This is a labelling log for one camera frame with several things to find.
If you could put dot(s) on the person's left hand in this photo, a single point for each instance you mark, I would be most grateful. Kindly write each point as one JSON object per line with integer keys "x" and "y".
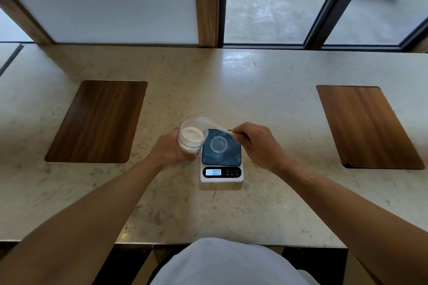
{"x": 166, "y": 152}

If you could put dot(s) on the person's right hand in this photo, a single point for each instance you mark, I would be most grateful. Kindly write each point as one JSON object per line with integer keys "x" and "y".
{"x": 262, "y": 147}

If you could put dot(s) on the person's left fingers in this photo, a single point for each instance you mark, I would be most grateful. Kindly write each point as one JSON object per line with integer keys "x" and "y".
{"x": 189, "y": 158}

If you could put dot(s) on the person's right fingers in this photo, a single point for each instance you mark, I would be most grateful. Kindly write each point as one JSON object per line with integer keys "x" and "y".
{"x": 241, "y": 136}

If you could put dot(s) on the clear jar of white powder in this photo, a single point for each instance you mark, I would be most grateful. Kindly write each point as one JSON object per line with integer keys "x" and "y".
{"x": 191, "y": 139}

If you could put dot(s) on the clear plastic measuring spoon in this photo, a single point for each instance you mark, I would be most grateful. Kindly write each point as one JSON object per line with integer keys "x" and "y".
{"x": 214, "y": 124}

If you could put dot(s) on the person's left forearm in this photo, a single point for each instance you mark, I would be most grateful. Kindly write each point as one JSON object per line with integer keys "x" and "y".
{"x": 80, "y": 228}

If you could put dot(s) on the person's right forearm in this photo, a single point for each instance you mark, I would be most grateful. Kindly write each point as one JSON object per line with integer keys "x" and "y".
{"x": 357, "y": 224}

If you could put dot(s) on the small clear plastic cup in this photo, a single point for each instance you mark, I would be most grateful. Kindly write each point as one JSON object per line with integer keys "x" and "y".
{"x": 219, "y": 144}

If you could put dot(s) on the white digital kitchen scale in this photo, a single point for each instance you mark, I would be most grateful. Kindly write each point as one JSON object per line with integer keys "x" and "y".
{"x": 221, "y": 158}

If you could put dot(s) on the brown wooden placemat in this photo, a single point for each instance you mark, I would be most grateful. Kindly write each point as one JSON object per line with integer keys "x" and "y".
{"x": 367, "y": 126}
{"x": 97, "y": 121}

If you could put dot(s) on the person's white shirt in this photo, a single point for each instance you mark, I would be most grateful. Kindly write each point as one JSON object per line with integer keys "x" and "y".
{"x": 230, "y": 263}

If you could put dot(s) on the wooden pillar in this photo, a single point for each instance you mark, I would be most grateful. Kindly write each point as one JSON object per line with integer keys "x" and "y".
{"x": 206, "y": 2}

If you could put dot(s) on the black framed glass window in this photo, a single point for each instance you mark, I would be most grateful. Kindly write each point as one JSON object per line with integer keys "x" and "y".
{"x": 321, "y": 4}

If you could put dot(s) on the white frosted wall panel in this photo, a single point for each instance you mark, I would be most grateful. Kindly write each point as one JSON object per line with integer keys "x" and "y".
{"x": 103, "y": 1}

